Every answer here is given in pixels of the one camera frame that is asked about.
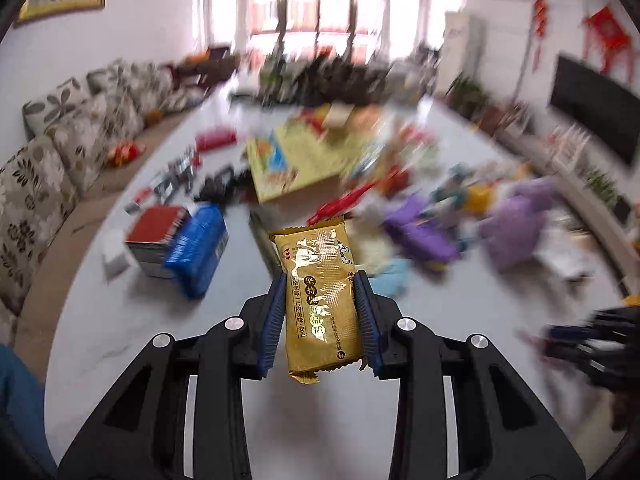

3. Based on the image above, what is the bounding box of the red toy figure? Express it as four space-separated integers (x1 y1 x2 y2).
306 180 378 226

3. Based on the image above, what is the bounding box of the white standing air conditioner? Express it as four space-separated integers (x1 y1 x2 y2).
435 10 485 94

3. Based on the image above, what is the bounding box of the floral sofa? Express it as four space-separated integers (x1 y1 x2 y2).
1 58 205 347

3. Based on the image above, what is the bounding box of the purple plush bunny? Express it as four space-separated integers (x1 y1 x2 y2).
477 177 556 272

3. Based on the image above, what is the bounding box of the red chinese knot decoration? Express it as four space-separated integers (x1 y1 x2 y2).
582 6 636 84

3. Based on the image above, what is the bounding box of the red card box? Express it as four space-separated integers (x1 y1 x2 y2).
125 205 191 280

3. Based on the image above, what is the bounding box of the black television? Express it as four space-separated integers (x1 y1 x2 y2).
549 54 640 167

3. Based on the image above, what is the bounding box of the blue tissue packet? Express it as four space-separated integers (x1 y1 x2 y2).
163 205 229 300

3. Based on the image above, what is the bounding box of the white tv console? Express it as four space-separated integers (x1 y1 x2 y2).
495 128 639 295

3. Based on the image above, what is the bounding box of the gold snack wrapper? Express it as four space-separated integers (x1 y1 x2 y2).
270 218 363 385

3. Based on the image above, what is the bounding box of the purple toy gun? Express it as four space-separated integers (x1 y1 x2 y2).
383 194 459 269

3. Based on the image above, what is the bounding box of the blue jacket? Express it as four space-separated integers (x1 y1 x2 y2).
1 344 58 479

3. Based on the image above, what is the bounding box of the yellow green book box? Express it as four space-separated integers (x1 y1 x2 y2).
245 120 366 203

